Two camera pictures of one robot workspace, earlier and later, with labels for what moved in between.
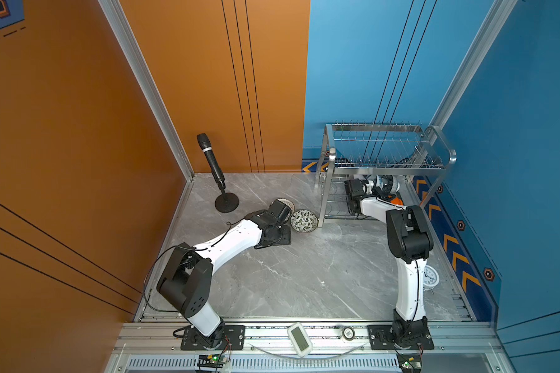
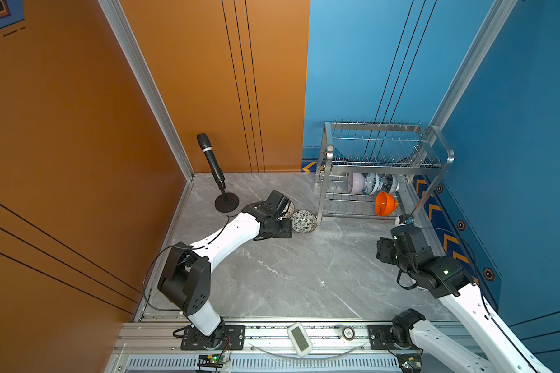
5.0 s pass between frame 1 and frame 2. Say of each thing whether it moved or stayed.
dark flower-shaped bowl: stayed
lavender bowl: moved
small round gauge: stayed
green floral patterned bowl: stayed
